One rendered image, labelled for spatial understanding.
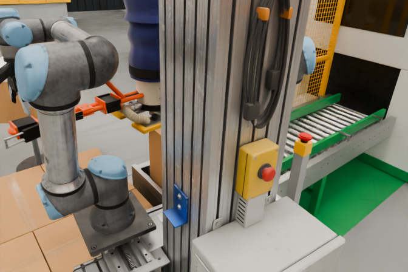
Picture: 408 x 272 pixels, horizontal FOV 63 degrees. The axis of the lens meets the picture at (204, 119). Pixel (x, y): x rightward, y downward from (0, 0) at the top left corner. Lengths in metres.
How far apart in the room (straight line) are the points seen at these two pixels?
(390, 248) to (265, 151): 2.23
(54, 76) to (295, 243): 0.69
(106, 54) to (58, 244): 1.27
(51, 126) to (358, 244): 2.41
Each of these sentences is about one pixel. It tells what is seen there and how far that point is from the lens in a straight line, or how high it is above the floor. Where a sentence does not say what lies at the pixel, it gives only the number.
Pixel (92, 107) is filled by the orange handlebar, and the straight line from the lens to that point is 1.46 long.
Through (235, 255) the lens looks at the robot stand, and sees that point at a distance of 0.85.
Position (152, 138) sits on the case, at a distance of 1.98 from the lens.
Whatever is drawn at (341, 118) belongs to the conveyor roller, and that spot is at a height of 0.53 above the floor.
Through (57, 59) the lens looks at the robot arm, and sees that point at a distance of 0.78.
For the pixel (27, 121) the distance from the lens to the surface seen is 1.40.
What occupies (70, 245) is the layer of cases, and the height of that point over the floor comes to 0.54.
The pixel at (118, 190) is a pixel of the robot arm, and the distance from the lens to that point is 1.09.
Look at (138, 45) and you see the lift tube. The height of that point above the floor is 1.49.
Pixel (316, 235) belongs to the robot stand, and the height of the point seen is 1.23.
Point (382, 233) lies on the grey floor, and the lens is 3.03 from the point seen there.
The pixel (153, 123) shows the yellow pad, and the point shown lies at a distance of 1.56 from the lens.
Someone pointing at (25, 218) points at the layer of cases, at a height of 0.54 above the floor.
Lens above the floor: 1.86
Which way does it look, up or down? 26 degrees down
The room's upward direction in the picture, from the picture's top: 3 degrees clockwise
